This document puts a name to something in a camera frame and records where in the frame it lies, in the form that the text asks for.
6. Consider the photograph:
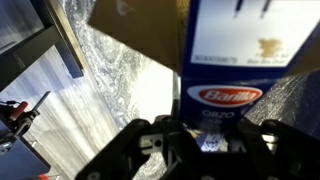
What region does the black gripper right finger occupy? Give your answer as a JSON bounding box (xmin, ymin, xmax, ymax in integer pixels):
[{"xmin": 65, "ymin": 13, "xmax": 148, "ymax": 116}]
[{"xmin": 233, "ymin": 117, "xmax": 320, "ymax": 180}]

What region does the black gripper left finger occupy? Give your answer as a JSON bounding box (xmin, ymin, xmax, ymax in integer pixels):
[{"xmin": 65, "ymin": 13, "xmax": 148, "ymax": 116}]
[{"xmin": 74, "ymin": 114, "xmax": 201, "ymax": 180}]

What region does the blue Barilla orzo box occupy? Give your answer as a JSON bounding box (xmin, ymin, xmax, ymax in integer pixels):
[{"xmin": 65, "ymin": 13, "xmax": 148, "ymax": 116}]
[{"xmin": 87, "ymin": 0, "xmax": 320, "ymax": 154}]

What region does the blue board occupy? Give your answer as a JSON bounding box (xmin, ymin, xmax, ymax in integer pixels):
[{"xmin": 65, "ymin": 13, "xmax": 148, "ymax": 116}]
[{"xmin": 0, "ymin": 119, "xmax": 52, "ymax": 180}]

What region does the tall black side panel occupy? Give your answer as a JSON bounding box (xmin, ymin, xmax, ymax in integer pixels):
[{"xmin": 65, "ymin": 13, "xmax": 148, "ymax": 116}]
[{"xmin": 0, "ymin": 0, "xmax": 64, "ymax": 92}]

